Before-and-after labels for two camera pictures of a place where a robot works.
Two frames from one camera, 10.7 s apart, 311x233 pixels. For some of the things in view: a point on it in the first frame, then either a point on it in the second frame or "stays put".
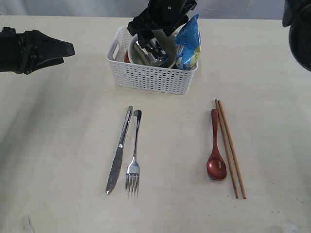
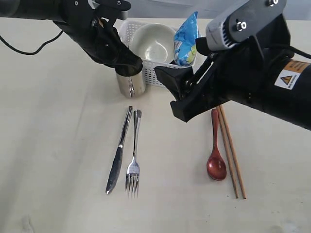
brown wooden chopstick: x=217 y=106 stays put
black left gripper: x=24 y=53 → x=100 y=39
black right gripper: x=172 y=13 → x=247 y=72
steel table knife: x=116 y=166 stays put
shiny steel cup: x=154 y=53 → x=131 y=86
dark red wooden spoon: x=216 y=167 stays put
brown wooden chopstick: x=230 y=141 stays put
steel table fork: x=133 y=171 stays put
